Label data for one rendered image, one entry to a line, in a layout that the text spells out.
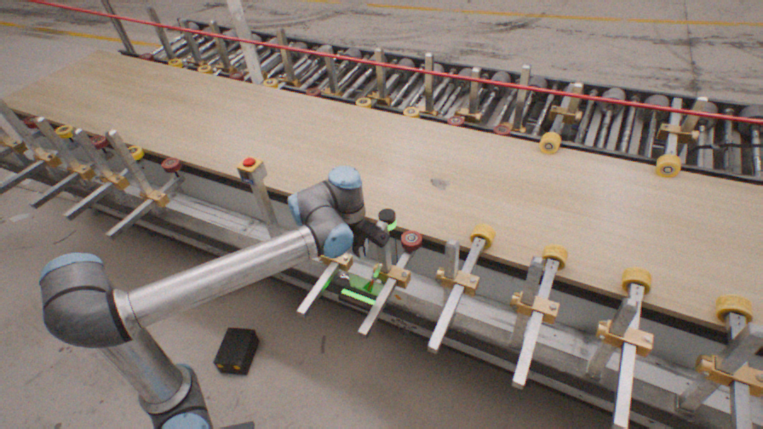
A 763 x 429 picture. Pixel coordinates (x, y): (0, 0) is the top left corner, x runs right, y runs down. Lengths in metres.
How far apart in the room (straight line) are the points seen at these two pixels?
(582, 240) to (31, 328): 2.96
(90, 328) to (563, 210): 1.55
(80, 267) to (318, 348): 1.56
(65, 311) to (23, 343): 2.21
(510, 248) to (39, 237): 3.21
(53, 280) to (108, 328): 0.18
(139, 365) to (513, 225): 1.30
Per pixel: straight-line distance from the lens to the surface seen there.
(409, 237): 1.72
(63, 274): 1.20
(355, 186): 1.26
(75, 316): 1.12
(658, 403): 1.77
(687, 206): 2.07
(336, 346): 2.53
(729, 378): 1.57
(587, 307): 1.79
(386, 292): 1.62
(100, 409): 2.84
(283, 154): 2.22
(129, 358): 1.39
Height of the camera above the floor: 2.19
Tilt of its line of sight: 45 degrees down
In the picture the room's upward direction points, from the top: 6 degrees counter-clockwise
